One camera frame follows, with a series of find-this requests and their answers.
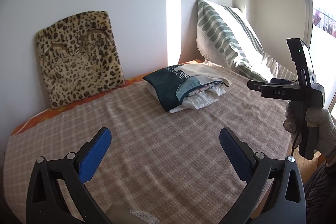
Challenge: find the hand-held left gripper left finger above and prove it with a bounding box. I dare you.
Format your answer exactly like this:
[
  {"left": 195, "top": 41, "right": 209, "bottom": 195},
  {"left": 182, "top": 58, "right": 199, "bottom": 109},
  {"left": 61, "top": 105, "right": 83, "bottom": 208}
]
[{"left": 26, "top": 127, "right": 113, "bottom": 224}]

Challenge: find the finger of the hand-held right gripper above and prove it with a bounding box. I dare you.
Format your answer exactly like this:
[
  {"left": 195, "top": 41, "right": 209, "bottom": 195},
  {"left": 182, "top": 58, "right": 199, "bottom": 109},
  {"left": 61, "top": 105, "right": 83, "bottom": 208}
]
[
  {"left": 247, "top": 78, "right": 300, "bottom": 88},
  {"left": 254, "top": 84, "right": 299, "bottom": 102}
]

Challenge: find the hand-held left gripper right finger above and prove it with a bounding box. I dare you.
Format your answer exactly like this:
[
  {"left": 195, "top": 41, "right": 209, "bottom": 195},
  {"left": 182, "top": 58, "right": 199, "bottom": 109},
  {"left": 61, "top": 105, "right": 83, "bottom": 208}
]
[{"left": 219, "top": 127, "right": 307, "bottom": 224}]

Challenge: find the floral printed garment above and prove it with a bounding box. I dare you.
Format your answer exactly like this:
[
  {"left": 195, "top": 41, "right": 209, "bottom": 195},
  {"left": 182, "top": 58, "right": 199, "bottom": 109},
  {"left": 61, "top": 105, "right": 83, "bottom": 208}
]
[{"left": 143, "top": 63, "right": 232, "bottom": 114}]

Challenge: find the person's right hand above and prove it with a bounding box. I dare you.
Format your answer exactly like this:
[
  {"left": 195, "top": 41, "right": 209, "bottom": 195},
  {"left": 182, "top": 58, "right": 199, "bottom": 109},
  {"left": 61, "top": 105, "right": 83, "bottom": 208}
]
[{"left": 284, "top": 102, "right": 336, "bottom": 159}]

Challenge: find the green striped pillow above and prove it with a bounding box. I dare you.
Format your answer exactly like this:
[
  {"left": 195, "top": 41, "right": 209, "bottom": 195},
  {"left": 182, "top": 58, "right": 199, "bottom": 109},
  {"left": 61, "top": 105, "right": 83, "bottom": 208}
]
[{"left": 197, "top": 0, "right": 279, "bottom": 83}]

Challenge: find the beige checked blanket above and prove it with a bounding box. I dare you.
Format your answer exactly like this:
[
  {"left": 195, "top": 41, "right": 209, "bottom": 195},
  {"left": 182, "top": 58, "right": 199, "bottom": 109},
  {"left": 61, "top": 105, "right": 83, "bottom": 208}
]
[{"left": 4, "top": 60, "right": 297, "bottom": 224}]

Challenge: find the orange bed sheet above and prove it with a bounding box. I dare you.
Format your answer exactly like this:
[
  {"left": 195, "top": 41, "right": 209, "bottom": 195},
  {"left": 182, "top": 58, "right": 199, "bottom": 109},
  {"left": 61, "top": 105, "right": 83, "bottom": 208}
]
[{"left": 10, "top": 73, "right": 147, "bottom": 135}]

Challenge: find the bright window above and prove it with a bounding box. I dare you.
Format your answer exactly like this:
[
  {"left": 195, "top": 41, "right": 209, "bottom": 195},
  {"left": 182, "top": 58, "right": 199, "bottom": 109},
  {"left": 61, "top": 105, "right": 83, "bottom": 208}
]
[{"left": 302, "top": 0, "right": 336, "bottom": 119}]

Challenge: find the person's leg in striped pants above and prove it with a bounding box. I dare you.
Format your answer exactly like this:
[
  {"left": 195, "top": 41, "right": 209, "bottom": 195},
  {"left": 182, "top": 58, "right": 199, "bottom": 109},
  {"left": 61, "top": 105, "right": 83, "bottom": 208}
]
[{"left": 304, "top": 161, "right": 336, "bottom": 224}]

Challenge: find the leopard print cushion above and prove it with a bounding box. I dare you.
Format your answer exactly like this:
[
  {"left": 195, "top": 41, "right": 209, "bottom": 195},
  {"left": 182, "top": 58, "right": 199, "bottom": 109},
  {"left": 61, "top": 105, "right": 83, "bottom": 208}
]
[{"left": 35, "top": 11, "right": 125, "bottom": 109}]

